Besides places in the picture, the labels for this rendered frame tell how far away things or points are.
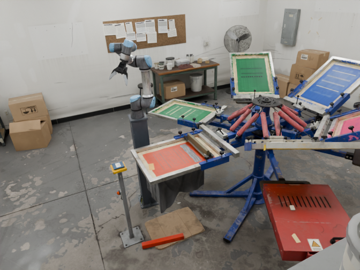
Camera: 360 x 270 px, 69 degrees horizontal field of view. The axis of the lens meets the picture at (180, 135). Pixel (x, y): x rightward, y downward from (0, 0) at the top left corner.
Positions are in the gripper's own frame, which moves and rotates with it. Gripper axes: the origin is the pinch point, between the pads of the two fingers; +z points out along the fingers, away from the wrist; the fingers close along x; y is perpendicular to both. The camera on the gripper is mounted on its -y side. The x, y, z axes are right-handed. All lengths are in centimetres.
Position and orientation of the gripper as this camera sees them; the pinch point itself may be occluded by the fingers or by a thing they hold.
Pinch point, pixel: (117, 83)
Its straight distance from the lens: 229.0
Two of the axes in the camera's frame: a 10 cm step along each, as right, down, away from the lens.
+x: -9.4, -3.2, -1.0
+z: -3.3, 8.7, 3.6
